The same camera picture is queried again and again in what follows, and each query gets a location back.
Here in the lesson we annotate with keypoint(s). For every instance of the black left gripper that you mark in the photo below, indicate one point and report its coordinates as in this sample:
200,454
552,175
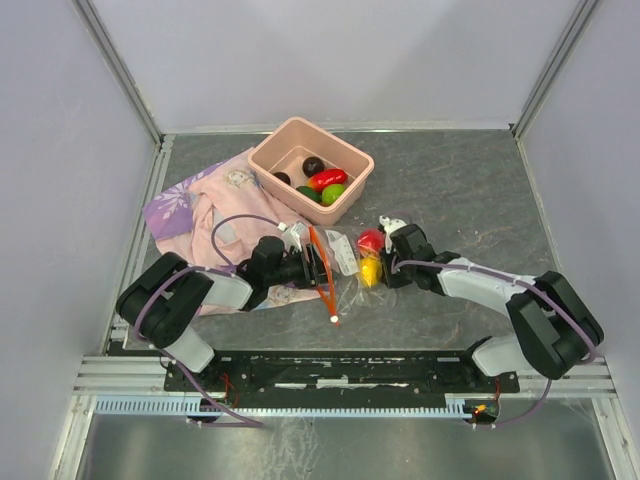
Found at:
316,271

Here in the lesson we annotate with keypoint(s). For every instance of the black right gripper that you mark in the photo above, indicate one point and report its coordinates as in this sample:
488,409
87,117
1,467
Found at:
392,281

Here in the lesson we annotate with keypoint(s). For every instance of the yellow fake pear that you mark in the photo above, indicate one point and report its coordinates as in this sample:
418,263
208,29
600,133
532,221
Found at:
370,271

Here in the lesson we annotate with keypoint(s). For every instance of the clear zip top bag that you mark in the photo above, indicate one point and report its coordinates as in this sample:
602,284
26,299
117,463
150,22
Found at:
346,297

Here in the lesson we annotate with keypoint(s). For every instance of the red fake tomato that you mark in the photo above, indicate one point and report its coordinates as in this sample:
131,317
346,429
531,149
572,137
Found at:
370,241

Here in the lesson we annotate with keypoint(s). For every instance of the dark green fake vegetable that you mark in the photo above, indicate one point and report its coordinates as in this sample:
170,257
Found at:
310,193

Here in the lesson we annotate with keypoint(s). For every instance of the green fake apple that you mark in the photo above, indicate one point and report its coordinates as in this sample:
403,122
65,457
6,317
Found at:
331,194

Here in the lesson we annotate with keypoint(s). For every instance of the red fake pepper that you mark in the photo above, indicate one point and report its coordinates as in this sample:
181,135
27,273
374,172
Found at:
326,178

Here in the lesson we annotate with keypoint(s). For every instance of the dark brown fake fruit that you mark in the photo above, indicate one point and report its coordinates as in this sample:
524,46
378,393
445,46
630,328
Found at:
283,177

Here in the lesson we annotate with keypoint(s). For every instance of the dark purple fake eggplant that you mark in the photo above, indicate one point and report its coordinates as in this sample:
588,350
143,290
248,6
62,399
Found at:
312,166

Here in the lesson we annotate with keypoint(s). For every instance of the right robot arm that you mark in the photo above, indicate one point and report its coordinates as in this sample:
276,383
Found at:
553,329

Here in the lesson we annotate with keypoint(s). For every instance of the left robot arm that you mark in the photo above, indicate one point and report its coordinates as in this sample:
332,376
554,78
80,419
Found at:
162,302

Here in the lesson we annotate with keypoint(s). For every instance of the pink plastic tub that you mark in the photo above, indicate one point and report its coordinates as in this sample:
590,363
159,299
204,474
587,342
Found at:
286,149

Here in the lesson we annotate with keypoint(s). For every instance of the pink purple printed cloth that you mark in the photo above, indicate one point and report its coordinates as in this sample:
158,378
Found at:
214,219

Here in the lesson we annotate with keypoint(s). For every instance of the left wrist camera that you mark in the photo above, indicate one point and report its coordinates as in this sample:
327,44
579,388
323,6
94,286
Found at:
294,235

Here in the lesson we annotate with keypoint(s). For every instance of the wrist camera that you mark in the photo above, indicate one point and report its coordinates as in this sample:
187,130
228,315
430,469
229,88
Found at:
294,235
390,225

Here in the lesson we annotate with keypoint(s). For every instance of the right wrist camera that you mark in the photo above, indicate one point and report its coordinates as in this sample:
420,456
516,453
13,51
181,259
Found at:
390,225

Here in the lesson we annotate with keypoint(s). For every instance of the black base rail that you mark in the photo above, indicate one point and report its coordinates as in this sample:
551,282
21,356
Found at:
342,378

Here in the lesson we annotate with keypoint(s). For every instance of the light blue cable duct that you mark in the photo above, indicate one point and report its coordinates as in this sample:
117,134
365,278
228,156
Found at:
200,409

